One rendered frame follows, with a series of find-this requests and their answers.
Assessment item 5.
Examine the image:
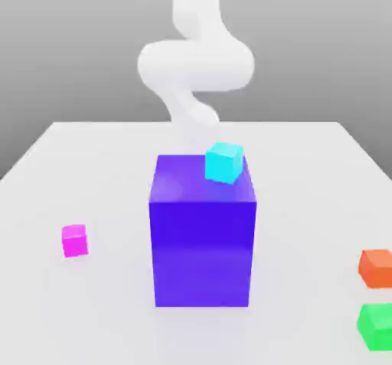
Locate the small cyan cube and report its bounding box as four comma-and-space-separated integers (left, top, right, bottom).
204, 141, 245, 185

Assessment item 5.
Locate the small magenta cube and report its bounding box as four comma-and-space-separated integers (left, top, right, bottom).
60, 223, 90, 259

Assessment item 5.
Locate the small orange cube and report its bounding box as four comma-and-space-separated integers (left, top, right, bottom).
358, 249, 392, 289

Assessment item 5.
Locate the small green cube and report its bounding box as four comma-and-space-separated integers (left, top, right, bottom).
356, 302, 392, 353

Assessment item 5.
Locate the large purple box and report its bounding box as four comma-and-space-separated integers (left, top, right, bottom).
148, 154, 257, 308

